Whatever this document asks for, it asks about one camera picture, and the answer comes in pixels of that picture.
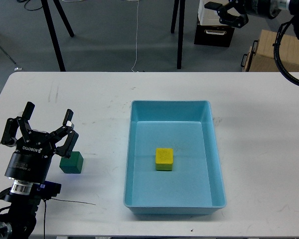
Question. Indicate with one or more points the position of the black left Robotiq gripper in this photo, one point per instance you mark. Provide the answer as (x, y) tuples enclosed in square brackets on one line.
[(34, 150)]

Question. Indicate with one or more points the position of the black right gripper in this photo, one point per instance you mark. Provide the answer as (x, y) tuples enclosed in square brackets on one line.
[(262, 8)]

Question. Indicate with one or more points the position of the green wooden block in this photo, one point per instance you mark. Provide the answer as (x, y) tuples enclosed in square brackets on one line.
[(73, 164)]

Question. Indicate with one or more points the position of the yellow wooden block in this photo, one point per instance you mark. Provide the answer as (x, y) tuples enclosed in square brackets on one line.
[(164, 159)]

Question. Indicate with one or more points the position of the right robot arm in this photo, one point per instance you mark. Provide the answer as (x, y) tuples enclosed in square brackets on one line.
[(235, 13)]

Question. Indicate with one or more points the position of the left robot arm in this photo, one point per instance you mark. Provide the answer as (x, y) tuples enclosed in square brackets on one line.
[(24, 198)]

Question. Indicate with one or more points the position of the white appliance box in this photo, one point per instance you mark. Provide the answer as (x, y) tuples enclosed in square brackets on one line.
[(207, 17)]

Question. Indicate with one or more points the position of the black stand leg right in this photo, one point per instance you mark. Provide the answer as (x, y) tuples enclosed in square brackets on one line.
[(178, 13)]

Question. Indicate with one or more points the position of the light blue plastic bin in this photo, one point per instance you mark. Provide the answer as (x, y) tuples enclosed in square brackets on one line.
[(195, 184)]

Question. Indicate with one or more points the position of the black box with handle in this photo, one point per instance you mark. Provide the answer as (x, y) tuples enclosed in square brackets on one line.
[(213, 35)]

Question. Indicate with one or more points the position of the plywood box with handles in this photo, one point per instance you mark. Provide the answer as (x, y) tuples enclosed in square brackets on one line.
[(260, 57)]

